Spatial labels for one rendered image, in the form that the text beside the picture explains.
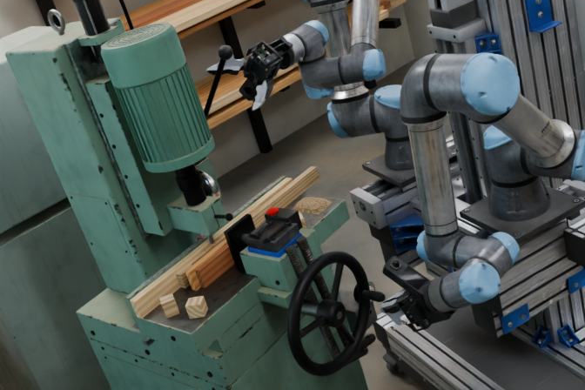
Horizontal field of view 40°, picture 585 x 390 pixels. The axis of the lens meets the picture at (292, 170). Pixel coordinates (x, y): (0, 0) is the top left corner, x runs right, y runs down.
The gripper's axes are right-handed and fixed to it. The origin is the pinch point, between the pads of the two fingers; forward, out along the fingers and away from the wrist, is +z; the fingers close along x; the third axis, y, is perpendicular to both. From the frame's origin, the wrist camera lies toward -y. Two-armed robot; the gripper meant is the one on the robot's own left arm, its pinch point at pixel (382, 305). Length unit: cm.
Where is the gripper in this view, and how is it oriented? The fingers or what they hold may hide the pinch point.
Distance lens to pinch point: 192.5
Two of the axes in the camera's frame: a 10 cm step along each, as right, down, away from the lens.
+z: -4.7, 3.2, 8.2
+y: 5.9, 8.0, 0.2
